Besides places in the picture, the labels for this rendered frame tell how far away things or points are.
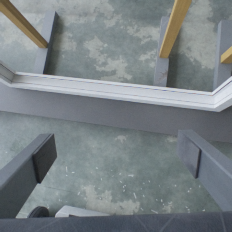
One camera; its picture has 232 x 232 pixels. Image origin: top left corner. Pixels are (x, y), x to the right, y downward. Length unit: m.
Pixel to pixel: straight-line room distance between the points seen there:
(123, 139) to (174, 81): 0.43
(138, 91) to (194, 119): 0.31
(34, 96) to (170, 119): 0.77
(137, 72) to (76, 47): 0.41
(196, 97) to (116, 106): 0.40
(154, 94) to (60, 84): 0.50
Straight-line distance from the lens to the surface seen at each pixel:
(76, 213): 0.92
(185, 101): 0.86
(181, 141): 0.17
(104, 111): 0.88
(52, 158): 0.17
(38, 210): 0.99
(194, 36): 1.13
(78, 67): 1.05
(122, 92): 0.83
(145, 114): 0.86
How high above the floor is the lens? 0.91
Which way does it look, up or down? 81 degrees down
